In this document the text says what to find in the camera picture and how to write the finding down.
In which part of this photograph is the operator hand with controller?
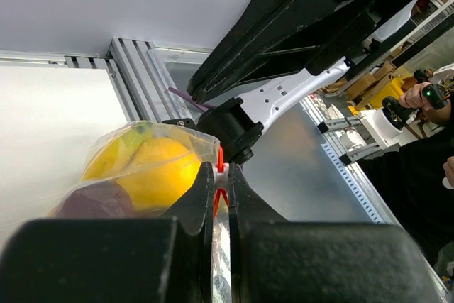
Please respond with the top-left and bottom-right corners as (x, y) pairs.
(399, 82), (433, 110)

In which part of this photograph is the aluminium mounting rail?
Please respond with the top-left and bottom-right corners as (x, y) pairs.
(1, 38), (209, 126)

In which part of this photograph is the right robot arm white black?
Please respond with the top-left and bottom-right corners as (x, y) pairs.
(173, 0), (418, 164)

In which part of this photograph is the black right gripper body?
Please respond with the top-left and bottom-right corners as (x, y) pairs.
(248, 0), (454, 73)

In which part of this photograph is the clear zip bag orange zipper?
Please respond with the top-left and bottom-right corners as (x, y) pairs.
(51, 121), (228, 302)

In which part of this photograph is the yellow lemon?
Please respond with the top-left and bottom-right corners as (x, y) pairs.
(116, 138), (201, 211)

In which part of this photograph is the yellow banana bunch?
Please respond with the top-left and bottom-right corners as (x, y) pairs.
(121, 121), (153, 148)

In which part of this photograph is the black teleoperation controller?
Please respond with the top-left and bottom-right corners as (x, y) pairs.
(382, 69), (453, 130)

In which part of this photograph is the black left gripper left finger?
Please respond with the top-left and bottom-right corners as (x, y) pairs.
(1, 163), (215, 302)

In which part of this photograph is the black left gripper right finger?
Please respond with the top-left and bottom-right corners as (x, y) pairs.
(227, 164), (442, 302)

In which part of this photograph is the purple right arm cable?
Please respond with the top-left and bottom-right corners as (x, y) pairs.
(166, 86), (217, 111)

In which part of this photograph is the dark red round fruit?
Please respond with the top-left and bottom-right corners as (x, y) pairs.
(55, 181), (136, 219)

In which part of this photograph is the white slotted cable duct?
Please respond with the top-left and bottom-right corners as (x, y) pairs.
(321, 142), (400, 225)

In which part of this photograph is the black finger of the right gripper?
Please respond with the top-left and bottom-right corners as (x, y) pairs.
(193, 4), (376, 104)
(187, 0), (390, 94)

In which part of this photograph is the operator in black clothing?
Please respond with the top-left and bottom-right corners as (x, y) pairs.
(358, 109), (453, 265)

